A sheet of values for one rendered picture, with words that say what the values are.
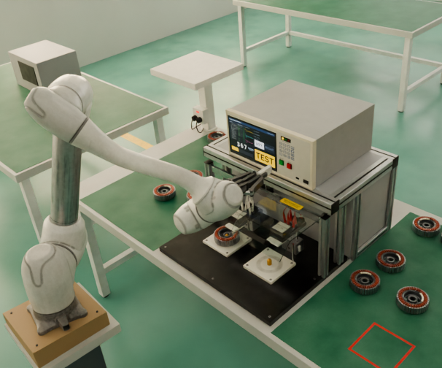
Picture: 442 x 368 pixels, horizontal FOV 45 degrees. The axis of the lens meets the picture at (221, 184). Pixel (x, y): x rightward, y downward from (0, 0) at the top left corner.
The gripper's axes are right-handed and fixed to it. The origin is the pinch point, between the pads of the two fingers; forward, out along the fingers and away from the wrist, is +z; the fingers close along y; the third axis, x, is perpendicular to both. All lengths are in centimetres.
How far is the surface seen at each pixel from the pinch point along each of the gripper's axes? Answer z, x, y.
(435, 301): 23, -43, 61
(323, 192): 11.3, -6.8, 18.5
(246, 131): 9.6, 7.1, -17.6
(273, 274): -7.0, -40.1, 9.5
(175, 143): 41, -44, -110
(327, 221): 6.2, -14.4, 24.2
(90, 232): -24, -71, -109
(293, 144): 9.7, 9.3, 5.9
